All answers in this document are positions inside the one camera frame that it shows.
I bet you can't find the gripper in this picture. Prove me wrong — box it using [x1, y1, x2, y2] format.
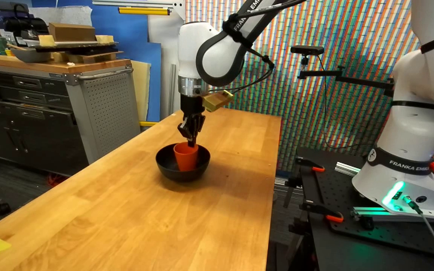
[177, 95, 206, 148]

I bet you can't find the orange cup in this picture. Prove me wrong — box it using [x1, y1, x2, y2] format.
[173, 142, 199, 172]

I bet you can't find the black bowl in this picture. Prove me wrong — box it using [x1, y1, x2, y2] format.
[155, 143, 211, 183]

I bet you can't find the grey bowl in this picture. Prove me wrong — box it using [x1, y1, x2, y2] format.
[10, 48, 52, 63]

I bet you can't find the beige board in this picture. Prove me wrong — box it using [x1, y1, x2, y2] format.
[131, 60, 152, 122]

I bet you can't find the grey tool cabinet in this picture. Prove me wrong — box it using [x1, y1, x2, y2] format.
[0, 55, 141, 177]

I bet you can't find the blue board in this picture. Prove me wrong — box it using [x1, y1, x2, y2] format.
[32, 0, 162, 122]

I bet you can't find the black clamp with orange tip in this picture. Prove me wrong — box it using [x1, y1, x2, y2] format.
[300, 200, 344, 224]
[295, 157, 326, 173]

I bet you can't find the yellow bar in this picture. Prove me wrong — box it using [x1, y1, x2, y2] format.
[118, 6, 171, 16]

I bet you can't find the black tray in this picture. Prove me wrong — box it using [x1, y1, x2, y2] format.
[32, 42, 119, 53]

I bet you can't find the brown cardboard box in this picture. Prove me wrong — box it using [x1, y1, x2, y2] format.
[48, 22, 97, 42]

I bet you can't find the multicoloured patterned backdrop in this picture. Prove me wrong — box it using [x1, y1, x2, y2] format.
[184, 0, 434, 177]

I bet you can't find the black machine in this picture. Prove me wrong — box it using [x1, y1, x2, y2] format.
[0, 0, 49, 39]

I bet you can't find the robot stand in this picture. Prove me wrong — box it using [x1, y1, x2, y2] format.
[283, 146, 434, 271]

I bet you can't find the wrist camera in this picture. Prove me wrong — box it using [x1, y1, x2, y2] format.
[202, 90, 235, 113]

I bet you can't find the black cable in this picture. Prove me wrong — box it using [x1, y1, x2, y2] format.
[316, 55, 374, 150]

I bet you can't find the camera on mount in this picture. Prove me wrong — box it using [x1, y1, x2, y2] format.
[290, 45, 395, 97]

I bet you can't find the aluminium rail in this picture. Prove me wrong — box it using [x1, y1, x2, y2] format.
[334, 161, 361, 177]

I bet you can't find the grey cable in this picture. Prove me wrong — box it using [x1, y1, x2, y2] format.
[405, 196, 434, 268]

